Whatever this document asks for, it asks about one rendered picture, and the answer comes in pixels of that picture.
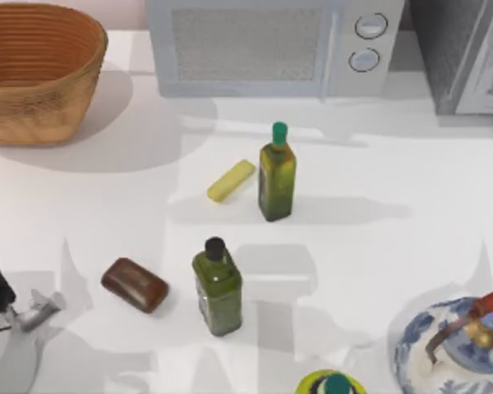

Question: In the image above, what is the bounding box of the yellow bar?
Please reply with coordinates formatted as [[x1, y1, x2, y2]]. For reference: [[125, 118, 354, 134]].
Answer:
[[206, 159, 256, 205]]

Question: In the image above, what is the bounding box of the green bottle with black cap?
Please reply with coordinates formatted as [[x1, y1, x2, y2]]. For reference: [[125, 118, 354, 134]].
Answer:
[[191, 236, 244, 337]]

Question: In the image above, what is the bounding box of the brown bread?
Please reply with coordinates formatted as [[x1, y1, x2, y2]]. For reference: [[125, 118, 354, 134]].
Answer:
[[100, 257, 170, 315]]

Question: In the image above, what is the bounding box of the pale microwave oven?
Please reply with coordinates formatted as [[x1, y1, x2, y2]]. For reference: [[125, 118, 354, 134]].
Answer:
[[144, 0, 406, 101]]

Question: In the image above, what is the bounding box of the round microwave knob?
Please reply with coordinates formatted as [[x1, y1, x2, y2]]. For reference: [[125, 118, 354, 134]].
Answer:
[[354, 12, 389, 40], [348, 47, 381, 74]]

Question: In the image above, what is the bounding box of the brown woven basket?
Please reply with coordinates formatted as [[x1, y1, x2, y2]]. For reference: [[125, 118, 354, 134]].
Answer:
[[0, 2, 109, 146]]

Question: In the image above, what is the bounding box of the blue and white teapot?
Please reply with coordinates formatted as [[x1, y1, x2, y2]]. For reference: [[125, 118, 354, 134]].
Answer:
[[394, 282, 493, 394]]

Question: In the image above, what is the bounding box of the grey cabinet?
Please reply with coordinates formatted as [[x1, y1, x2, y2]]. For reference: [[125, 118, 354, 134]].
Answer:
[[408, 0, 493, 117]]

